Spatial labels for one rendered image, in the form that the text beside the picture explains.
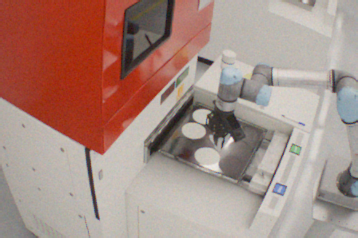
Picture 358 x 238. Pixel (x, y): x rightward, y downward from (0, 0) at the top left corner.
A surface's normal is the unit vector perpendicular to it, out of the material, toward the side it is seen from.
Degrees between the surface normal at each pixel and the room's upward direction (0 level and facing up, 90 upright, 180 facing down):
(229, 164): 0
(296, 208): 0
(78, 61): 90
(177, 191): 0
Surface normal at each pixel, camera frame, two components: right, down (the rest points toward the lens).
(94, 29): -0.44, 0.55
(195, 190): 0.09, -0.76
